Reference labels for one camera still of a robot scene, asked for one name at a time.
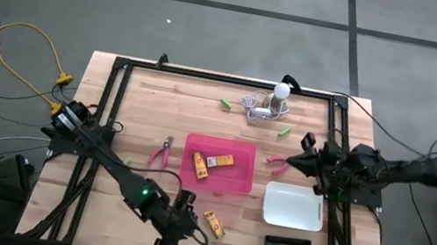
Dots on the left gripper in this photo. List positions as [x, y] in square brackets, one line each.
[170, 225]

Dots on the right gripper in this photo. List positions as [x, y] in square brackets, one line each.
[328, 167]

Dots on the green eraser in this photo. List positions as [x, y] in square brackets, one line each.
[284, 132]
[226, 103]
[128, 160]

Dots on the white plastic bin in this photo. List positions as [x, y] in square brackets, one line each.
[293, 206]

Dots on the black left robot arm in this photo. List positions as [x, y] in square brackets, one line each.
[114, 163]

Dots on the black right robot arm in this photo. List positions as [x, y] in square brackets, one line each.
[415, 169]

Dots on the pink translucent plastic bin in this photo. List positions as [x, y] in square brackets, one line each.
[235, 179]

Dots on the white light bulb with socket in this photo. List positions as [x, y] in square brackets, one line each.
[281, 90]

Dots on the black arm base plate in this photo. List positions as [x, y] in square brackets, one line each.
[63, 145]
[361, 199]

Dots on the black frame clamp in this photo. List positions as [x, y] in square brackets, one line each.
[294, 83]
[162, 60]

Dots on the black aluminium table frame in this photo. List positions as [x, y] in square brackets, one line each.
[208, 76]

